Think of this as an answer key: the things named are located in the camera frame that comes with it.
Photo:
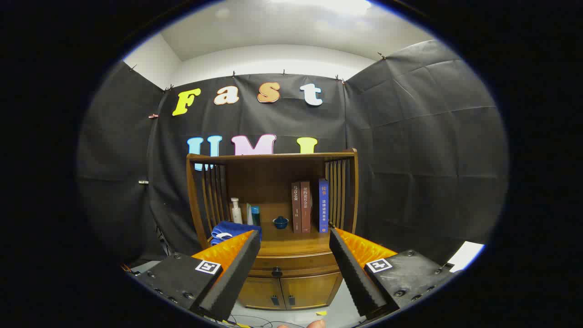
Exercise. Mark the folded blue towel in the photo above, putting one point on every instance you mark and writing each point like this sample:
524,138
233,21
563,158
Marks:
232,228

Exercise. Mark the dark blue lidded teacup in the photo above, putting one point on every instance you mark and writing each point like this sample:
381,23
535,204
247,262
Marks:
280,223

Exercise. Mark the dark brown book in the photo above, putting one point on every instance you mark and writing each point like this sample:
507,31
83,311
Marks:
296,209

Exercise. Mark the blue book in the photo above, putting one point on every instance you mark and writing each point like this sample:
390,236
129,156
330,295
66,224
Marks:
323,209

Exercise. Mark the wooden drawer with black knob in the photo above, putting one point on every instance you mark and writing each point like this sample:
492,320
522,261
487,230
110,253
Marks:
300,264

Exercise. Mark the white pump bottle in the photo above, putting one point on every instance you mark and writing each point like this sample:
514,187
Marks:
236,214

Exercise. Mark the teal and white box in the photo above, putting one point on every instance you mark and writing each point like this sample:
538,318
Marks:
256,216

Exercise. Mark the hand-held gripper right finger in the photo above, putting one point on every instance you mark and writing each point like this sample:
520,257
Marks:
355,278

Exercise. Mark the white board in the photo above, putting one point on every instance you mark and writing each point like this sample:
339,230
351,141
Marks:
465,256

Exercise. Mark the wooden cabinet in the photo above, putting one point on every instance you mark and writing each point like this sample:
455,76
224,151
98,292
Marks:
268,182

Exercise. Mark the reddish brown book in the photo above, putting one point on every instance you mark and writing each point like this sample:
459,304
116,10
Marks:
305,209

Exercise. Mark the wooden countertop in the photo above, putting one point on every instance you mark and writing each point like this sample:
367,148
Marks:
282,241

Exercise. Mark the wooden cabinet door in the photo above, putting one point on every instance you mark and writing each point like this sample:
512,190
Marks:
309,289
259,291

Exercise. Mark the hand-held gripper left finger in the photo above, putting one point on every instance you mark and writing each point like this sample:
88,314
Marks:
237,278

